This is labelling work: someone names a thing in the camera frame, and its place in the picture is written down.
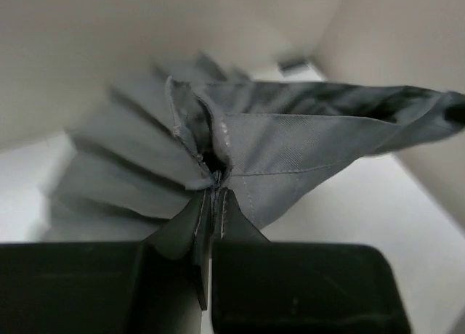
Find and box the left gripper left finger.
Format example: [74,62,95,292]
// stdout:
[1,191,211,333]

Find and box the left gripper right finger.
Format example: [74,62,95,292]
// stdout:
[211,190,411,333]

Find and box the grey pleated skirt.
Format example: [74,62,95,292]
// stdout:
[44,55,464,242]

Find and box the right blue table label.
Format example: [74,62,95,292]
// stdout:
[278,57,309,75]

